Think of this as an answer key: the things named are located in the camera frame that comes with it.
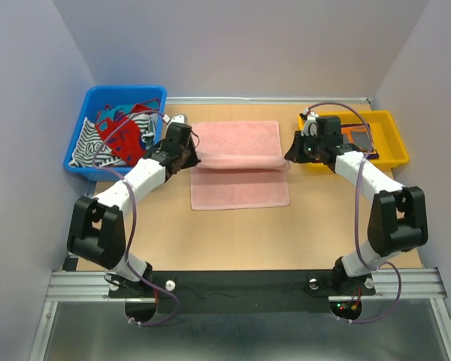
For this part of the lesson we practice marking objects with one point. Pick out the pink towel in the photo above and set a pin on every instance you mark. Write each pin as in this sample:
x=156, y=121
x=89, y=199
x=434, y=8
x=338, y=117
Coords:
x=241, y=166

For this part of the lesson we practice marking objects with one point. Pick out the red teal towel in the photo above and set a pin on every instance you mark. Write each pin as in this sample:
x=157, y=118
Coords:
x=129, y=129

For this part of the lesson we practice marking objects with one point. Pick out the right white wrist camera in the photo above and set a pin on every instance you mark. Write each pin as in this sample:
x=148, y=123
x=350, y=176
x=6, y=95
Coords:
x=309, y=118

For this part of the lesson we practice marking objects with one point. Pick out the yellow plastic tray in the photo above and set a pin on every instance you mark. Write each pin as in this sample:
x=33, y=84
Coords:
x=389, y=151

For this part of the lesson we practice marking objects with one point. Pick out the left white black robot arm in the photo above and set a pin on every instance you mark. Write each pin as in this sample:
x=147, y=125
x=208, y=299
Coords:
x=102, y=228

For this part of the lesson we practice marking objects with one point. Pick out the grey white striped towel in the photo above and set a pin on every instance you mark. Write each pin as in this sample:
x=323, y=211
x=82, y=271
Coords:
x=89, y=142

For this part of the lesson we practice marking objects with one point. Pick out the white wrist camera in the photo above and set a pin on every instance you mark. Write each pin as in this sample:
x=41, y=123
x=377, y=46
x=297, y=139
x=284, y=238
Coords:
x=180, y=118
x=309, y=118

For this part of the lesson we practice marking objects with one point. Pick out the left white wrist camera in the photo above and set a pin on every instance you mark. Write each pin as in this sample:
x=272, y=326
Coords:
x=180, y=118

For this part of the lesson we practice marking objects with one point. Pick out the blue plastic bin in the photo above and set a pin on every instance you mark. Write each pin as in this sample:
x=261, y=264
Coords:
x=95, y=100

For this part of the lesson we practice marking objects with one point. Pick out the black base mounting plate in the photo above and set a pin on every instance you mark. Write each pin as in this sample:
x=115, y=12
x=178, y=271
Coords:
x=234, y=292

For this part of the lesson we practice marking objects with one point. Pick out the orange towel with grey spots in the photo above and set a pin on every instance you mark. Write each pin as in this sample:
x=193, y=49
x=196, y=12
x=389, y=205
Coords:
x=357, y=135

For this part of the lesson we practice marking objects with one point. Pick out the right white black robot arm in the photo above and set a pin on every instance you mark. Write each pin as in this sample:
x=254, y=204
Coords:
x=398, y=219

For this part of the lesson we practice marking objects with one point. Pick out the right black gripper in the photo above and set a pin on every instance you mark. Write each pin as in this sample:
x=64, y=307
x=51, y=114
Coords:
x=296, y=153

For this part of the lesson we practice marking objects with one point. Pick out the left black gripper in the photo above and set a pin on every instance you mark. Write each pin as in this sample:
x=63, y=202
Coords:
x=192, y=161

